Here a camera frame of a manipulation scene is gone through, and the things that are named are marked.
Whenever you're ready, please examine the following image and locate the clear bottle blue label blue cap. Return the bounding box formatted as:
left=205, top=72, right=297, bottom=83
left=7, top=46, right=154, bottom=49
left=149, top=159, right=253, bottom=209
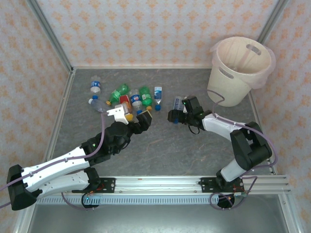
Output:
left=173, top=95, right=187, bottom=113

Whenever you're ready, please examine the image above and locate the orange bottle red label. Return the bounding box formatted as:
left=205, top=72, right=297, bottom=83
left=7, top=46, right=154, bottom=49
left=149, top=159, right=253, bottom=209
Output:
left=119, top=95, right=134, bottom=114

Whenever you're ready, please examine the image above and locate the Pepsi bottle blue cap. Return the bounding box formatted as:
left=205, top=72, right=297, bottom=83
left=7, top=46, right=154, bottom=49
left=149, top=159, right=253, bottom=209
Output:
left=129, top=89, right=144, bottom=115

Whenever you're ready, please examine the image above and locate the green bottle yellow cap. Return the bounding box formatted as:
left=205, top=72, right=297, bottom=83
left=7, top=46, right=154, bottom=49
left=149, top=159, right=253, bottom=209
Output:
left=138, top=85, right=153, bottom=112
left=105, top=83, right=130, bottom=105

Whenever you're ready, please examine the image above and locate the clear bottle dark blue label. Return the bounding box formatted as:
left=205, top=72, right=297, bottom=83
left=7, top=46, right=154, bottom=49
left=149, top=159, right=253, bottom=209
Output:
left=90, top=75, right=102, bottom=100

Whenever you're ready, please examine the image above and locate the cream plastic bin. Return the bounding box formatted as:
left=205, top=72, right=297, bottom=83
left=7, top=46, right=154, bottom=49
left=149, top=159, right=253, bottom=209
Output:
left=207, top=36, right=276, bottom=107

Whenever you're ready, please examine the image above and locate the translucent pink bin liner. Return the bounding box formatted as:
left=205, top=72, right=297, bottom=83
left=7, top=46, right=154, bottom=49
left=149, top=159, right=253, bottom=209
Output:
left=210, top=36, right=277, bottom=90

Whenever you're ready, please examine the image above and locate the clear bottle light blue label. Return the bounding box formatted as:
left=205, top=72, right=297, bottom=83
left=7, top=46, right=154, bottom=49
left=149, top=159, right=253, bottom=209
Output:
left=154, top=86, right=163, bottom=112

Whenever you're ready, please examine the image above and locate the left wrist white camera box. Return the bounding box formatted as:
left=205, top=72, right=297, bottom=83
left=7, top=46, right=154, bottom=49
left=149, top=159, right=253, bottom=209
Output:
left=106, top=103, right=131, bottom=125

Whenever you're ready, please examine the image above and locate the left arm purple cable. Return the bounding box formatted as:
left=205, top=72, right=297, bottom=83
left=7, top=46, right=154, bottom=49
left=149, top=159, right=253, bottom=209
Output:
left=0, top=111, right=109, bottom=211

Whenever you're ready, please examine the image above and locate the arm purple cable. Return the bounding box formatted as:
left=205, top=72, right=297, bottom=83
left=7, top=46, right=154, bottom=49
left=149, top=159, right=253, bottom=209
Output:
left=194, top=89, right=279, bottom=211
left=0, top=111, right=109, bottom=211

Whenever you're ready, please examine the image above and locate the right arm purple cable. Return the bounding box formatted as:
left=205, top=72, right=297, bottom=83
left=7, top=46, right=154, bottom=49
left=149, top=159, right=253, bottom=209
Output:
left=194, top=89, right=279, bottom=211

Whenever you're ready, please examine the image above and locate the aluminium table edge rail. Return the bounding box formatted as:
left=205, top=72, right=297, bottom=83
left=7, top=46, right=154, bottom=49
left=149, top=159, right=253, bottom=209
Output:
left=72, top=65, right=214, bottom=70
left=38, top=69, right=76, bottom=176

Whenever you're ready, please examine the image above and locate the grey slotted cable duct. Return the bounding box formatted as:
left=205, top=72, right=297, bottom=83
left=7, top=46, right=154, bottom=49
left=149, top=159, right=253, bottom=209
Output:
left=35, top=195, right=221, bottom=205

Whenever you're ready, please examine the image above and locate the black round cable port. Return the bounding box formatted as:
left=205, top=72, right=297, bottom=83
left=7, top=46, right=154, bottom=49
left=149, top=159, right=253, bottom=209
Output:
left=217, top=193, right=236, bottom=211
left=81, top=193, right=101, bottom=209

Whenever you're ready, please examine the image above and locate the aluminium frame post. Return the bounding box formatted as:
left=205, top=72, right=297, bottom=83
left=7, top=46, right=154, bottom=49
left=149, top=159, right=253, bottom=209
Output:
left=25, top=0, right=74, bottom=73
left=257, top=0, right=290, bottom=44

